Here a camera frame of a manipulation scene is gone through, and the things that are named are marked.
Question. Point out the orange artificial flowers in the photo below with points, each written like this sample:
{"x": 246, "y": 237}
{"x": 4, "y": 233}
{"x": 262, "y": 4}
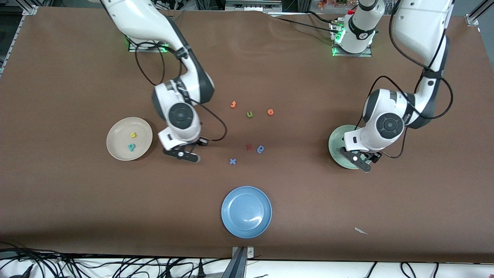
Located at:
{"x": 332, "y": 4}

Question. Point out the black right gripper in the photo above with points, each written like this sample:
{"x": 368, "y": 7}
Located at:
{"x": 202, "y": 141}

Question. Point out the white paper scrap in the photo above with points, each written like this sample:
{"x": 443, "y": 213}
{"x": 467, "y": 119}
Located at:
{"x": 361, "y": 231}

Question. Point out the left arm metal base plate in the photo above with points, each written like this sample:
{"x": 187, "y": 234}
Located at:
{"x": 366, "y": 54}

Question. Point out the blue letter g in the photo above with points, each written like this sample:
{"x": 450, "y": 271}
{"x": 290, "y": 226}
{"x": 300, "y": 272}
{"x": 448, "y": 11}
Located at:
{"x": 261, "y": 149}

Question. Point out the beige brown plate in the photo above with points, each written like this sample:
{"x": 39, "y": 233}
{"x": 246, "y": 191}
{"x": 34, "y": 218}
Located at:
{"x": 129, "y": 139}

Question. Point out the silver equipment frame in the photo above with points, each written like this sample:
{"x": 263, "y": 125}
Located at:
{"x": 251, "y": 5}

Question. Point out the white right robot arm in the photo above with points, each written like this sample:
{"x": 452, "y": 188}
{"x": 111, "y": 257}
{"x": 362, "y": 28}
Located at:
{"x": 179, "y": 116}

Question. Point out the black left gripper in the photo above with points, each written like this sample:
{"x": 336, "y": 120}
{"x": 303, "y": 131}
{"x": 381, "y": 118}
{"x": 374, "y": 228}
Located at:
{"x": 375, "y": 155}

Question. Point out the silver corner frame bracket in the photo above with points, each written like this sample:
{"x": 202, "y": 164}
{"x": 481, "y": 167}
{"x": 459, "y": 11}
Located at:
{"x": 31, "y": 10}
{"x": 472, "y": 17}

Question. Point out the silver camera mount bracket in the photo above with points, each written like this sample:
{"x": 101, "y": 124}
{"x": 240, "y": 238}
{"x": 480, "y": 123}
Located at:
{"x": 250, "y": 253}

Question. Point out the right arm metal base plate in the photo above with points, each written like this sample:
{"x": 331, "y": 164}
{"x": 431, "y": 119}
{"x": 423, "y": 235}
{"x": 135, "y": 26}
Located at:
{"x": 135, "y": 48}

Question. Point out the brown table cover sheet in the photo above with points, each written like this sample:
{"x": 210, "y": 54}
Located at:
{"x": 247, "y": 69}

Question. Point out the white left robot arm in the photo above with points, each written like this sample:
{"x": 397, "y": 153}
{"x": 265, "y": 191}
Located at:
{"x": 386, "y": 123}

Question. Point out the blue plate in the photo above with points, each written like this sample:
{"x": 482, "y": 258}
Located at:
{"x": 246, "y": 212}

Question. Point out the black power plug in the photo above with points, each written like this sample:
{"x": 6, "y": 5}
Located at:
{"x": 200, "y": 270}

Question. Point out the grey camera mount pole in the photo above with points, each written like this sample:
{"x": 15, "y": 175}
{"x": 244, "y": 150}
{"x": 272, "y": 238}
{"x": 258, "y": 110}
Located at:
{"x": 237, "y": 266}

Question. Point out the green plate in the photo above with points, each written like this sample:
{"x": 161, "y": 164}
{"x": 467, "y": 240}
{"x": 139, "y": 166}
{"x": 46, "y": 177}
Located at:
{"x": 335, "y": 139}

